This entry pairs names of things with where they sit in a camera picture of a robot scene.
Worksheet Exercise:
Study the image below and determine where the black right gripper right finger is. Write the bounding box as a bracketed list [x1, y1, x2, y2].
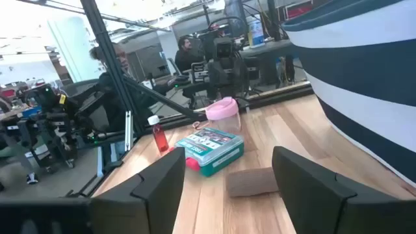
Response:
[272, 146, 416, 234]

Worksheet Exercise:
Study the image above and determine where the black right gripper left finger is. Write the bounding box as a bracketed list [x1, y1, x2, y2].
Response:
[89, 146, 187, 234]

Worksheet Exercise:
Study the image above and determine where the red bottle with white cap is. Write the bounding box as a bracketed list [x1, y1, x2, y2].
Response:
[147, 114, 170, 153]

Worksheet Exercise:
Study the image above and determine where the green first aid kit box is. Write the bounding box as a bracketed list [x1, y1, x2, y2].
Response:
[175, 127, 245, 177]

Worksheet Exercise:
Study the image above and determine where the tan elastic bandage roll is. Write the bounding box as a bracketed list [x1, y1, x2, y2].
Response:
[226, 166, 280, 198]

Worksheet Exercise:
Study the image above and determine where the clear cup with pink lid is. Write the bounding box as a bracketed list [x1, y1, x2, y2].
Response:
[205, 96, 242, 135]

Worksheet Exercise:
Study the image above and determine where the navy white striped fabric basket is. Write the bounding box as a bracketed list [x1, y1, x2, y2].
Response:
[281, 0, 416, 189]

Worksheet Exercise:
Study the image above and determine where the person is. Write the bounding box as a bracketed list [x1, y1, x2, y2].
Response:
[89, 42, 170, 133]
[174, 36, 205, 73]

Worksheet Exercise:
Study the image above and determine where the black robot on rolling stand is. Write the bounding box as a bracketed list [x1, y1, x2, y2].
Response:
[16, 83, 98, 170]

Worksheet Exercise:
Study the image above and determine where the white wipes canister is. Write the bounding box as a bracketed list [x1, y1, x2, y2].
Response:
[248, 18, 266, 49]

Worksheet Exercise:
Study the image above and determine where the silver metal bracket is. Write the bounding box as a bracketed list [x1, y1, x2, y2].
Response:
[124, 110, 134, 152]

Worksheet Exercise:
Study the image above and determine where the black diagonal frame brace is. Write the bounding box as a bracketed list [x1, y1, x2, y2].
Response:
[122, 75, 206, 120]

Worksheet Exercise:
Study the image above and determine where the black aluminium frame post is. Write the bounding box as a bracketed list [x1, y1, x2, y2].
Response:
[79, 0, 146, 136]

